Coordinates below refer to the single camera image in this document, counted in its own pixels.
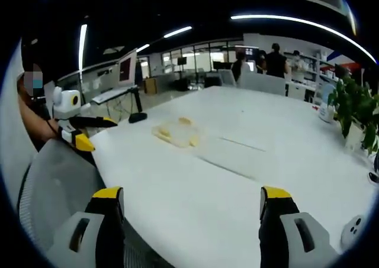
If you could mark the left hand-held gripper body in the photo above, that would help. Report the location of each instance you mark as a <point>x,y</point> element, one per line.
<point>65,102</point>

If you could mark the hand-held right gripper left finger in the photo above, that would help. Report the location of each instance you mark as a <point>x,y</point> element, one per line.
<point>109,238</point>

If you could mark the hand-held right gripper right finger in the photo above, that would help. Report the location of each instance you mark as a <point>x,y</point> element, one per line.
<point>272,238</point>

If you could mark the white side desk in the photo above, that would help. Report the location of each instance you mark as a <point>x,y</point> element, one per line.
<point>111,94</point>

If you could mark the white mesh office chair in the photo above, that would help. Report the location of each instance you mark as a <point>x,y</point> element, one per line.
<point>59,173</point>

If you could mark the black desk stand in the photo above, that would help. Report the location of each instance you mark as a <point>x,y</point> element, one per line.
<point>136,114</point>

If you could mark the person's white shirt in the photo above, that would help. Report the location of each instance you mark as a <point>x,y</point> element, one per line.
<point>13,126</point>

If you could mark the ceiling light strip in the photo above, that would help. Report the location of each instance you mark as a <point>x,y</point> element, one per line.
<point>143,48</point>
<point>177,32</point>
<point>82,46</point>
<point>296,21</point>

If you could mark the white framed monitor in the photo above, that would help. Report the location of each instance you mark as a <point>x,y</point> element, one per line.
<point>127,68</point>

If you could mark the cardboard box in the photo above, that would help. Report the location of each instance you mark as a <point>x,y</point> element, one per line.
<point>150,86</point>

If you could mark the white device with lenses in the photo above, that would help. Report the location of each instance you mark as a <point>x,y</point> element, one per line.
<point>353,231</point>

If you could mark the black object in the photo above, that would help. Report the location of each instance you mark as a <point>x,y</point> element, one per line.
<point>374,177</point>

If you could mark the green potted plant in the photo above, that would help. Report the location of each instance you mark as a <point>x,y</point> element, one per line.
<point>353,108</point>

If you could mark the white storage shelf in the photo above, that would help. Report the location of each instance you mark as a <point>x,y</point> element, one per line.
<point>321,67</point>

